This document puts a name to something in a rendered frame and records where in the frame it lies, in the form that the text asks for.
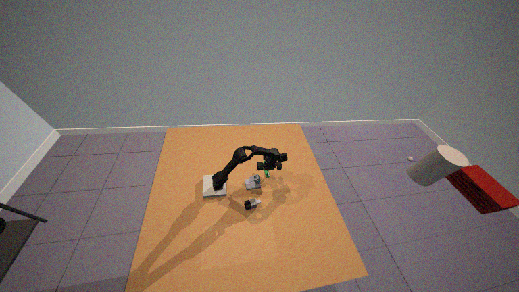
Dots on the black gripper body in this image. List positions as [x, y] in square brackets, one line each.
[261, 166]

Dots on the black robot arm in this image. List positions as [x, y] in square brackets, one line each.
[271, 155]

